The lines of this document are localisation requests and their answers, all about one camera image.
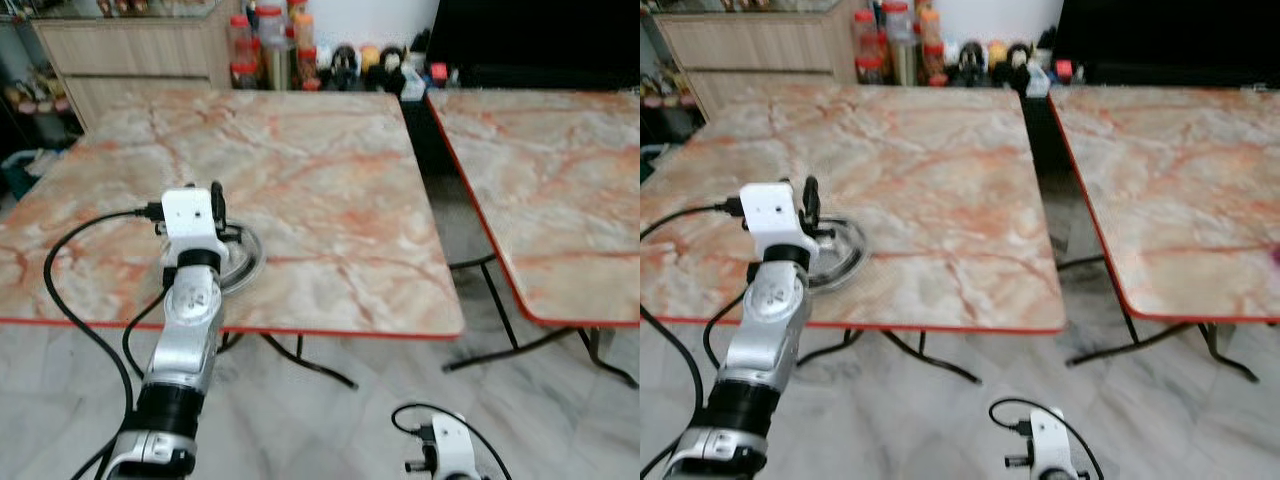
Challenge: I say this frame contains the large steel bowl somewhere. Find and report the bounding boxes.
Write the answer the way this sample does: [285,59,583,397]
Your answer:
[805,215,869,293]
[215,222,268,296]

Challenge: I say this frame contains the marble top folding table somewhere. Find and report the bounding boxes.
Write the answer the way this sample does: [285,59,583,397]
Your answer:
[1050,85,1280,384]
[0,88,466,391]
[428,88,641,389]
[640,83,1067,386]

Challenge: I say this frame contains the steel vacuum flask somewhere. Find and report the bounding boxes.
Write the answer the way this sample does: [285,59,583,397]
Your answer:
[262,40,291,91]
[890,35,919,86]

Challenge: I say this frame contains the light wood cabinet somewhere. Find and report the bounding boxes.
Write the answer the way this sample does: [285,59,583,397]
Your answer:
[655,0,863,117]
[35,0,241,126]

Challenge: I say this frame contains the black television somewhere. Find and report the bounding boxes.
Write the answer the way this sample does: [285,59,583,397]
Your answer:
[425,0,641,91]
[1055,0,1280,87]

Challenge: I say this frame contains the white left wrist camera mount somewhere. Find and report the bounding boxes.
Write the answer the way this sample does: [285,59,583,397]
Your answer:
[740,182,821,263]
[160,187,232,267]

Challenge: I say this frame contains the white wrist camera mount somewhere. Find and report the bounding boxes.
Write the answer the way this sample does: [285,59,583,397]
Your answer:
[430,412,477,480]
[1030,407,1074,480]
[160,187,232,267]
[740,182,821,263]

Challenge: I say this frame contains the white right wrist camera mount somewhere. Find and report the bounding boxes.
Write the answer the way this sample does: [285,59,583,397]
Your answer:
[1030,407,1074,480]
[430,412,477,480]

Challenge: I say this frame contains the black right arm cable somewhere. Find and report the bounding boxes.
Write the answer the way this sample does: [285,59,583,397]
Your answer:
[990,397,1106,480]
[392,402,513,480]

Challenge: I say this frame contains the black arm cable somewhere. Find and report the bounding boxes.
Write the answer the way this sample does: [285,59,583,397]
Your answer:
[990,397,1106,480]
[392,402,513,480]
[43,203,169,480]
[640,198,763,480]

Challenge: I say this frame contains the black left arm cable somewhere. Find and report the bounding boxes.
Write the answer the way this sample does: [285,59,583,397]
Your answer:
[43,203,169,480]
[640,198,763,480]

